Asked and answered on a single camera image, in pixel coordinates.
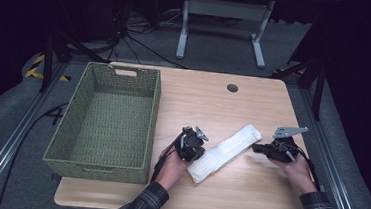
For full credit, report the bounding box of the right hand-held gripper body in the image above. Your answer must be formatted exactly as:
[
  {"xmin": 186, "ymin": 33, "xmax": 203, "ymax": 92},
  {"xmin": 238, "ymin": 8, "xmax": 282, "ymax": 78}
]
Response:
[{"xmin": 265, "ymin": 124, "xmax": 309, "ymax": 165}]

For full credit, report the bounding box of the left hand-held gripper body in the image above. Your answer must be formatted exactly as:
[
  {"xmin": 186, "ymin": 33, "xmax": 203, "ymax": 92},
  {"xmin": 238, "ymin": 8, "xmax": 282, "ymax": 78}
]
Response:
[{"xmin": 177, "ymin": 124, "xmax": 210, "ymax": 163}]

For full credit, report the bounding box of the white cloth with brown print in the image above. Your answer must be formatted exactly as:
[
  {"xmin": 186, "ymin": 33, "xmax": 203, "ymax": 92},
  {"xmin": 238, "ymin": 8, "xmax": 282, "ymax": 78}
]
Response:
[{"xmin": 185, "ymin": 119, "xmax": 264, "ymax": 189}]

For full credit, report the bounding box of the green woven basket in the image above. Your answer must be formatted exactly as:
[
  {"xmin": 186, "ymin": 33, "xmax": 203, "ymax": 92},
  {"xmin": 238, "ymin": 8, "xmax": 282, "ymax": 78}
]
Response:
[{"xmin": 40, "ymin": 58, "xmax": 164, "ymax": 186}]

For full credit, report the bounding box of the person's right hand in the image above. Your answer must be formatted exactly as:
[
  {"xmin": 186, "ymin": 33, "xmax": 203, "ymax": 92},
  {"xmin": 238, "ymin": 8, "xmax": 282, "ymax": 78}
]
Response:
[{"xmin": 266, "ymin": 152, "xmax": 321, "ymax": 198}]

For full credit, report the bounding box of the person's left hand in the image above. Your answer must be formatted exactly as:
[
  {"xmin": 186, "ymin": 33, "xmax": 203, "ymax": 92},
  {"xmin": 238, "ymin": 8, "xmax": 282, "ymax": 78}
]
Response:
[{"xmin": 155, "ymin": 146, "xmax": 193, "ymax": 193}]

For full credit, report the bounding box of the black tripod stand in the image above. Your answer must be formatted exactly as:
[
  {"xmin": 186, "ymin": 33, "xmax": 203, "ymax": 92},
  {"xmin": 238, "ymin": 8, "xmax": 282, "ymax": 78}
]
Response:
[
  {"xmin": 267, "ymin": 55, "xmax": 328, "ymax": 122},
  {"xmin": 38, "ymin": 29, "xmax": 113, "ymax": 98}
]

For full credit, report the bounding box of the yellow black hazard tape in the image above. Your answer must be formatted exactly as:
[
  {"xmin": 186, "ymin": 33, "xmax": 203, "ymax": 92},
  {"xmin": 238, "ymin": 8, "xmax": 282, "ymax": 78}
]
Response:
[{"xmin": 24, "ymin": 52, "xmax": 73, "ymax": 83}]

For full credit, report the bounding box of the right hand-held gripper black cable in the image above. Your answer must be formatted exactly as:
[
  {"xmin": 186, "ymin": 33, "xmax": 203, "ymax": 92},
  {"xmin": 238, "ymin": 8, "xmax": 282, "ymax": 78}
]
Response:
[{"xmin": 291, "ymin": 144, "xmax": 325, "ymax": 193}]

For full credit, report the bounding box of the aluminium floor rail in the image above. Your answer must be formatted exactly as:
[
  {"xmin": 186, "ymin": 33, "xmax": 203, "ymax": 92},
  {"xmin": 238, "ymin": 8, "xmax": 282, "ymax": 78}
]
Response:
[
  {"xmin": 0, "ymin": 58, "xmax": 67, "ymax": 209},
  {"xmin": 290, "ymin": 82, "xmax": 371, "ymax": 209}
]

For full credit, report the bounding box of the tangle of floor cables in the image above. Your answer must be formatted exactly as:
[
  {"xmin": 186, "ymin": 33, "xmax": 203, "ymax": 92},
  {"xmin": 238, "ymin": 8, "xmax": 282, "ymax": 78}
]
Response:
[{"xmin": 109, "ymin": 2, "xmax": 192, "ymax": 70}]

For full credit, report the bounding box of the grey metal desk frame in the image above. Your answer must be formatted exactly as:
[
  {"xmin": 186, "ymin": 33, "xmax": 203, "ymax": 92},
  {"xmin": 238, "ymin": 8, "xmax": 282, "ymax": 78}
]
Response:
[{"xmin": 175, "ymin": 0, "xmax": 276, "ymax": 70}]

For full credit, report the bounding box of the long black floor cable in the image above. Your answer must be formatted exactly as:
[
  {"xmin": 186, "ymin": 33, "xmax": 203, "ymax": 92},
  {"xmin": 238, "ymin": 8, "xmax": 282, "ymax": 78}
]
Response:
[{"xmin": 0, "ymin": 96, "xmax": 71, "ymax": 209}]

